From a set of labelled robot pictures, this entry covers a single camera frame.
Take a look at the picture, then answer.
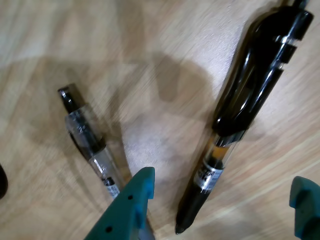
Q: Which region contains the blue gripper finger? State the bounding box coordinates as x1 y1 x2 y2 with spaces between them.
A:
289 175 320 240
83 166 156 240

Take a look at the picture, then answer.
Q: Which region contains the black pen with grey grip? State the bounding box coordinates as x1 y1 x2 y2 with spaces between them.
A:
57 83 156 240

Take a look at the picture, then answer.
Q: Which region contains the black retractable pen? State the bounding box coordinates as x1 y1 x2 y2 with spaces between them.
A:
174 0 315 236

